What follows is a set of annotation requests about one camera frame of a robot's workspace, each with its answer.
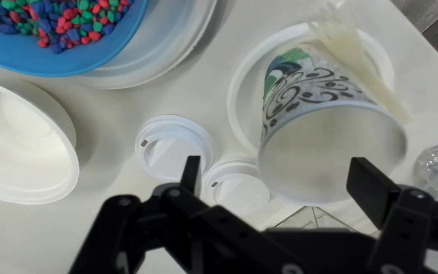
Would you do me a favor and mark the blue bowl of coloured beads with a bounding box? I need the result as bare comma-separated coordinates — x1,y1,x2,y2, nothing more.
0,0,151,79

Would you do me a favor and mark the cream plastic fork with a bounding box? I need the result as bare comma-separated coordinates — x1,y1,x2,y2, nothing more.
308,0,414,126

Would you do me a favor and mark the large white cup lid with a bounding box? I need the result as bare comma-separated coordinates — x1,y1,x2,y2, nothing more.
134,114,219,185

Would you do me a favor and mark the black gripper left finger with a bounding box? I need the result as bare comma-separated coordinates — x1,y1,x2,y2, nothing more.
67,153,283,274

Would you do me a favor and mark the white plate under bowl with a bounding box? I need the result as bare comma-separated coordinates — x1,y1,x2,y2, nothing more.
73,0,219,93

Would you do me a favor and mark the small white cup lid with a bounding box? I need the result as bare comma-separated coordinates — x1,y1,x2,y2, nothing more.
200,157,273,217

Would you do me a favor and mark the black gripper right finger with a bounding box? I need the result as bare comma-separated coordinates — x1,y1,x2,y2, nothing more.
346,155,438,274

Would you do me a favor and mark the white plate under cup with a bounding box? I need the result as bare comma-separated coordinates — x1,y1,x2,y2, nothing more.
227,21,397,155

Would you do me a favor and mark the white empty bowl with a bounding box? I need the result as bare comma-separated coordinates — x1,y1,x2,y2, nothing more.
0,74,82,207

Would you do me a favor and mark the patterned paper coffee cup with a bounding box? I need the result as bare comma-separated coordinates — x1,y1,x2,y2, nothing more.
256,47,409,205

